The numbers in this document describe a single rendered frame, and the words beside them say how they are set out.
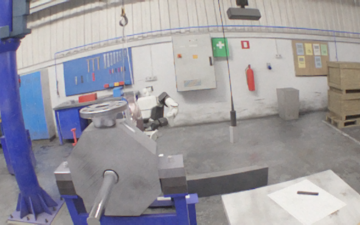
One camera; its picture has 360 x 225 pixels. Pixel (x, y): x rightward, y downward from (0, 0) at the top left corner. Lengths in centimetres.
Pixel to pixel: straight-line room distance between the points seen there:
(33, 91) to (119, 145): 580
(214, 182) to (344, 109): 447
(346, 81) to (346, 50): 221
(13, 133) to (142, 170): 213
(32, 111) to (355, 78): 748
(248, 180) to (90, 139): 103
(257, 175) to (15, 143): 252
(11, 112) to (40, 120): 390
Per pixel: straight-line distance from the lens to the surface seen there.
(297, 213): 140
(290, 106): 659
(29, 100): 717
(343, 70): 591
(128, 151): 142
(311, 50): 735
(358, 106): 622
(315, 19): 763
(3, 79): 323
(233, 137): 237
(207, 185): 191
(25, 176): 340
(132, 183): 148
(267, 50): 688
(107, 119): 143
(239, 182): 194
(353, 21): 843
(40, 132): 718
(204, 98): 669
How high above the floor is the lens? 164
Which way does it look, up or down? 13 degrees down
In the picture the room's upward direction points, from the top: 6 degrees counter-clockwise
